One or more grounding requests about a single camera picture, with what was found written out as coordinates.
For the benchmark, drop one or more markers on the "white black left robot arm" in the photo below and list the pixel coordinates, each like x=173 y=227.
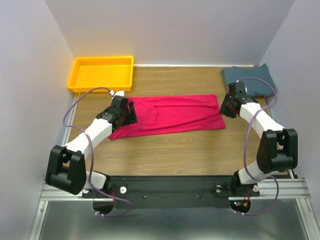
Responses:
x=66 y=168

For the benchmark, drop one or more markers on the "yellow plastic tray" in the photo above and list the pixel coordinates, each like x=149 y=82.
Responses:
x=112 y=72

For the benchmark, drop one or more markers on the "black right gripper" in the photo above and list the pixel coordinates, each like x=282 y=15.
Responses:
x=223 y=109

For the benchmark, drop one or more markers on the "aluminium frame rails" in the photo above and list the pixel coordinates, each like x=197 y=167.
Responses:
x=63 y=216

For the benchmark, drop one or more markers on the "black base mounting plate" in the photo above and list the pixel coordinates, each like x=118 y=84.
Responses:
x=156 y=192

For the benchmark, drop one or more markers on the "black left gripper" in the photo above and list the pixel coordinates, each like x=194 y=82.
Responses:
x=132 y=118

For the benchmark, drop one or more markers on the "folded teal t shirt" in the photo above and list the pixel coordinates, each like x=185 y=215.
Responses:
x=256 y=79

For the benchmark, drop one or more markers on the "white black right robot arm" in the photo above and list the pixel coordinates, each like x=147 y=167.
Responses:
x=278 y=147

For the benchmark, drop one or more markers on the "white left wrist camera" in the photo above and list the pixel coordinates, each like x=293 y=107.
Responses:
x=117 y=93

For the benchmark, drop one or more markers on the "pink t shirt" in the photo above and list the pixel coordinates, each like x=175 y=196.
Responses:
x=158 y=115

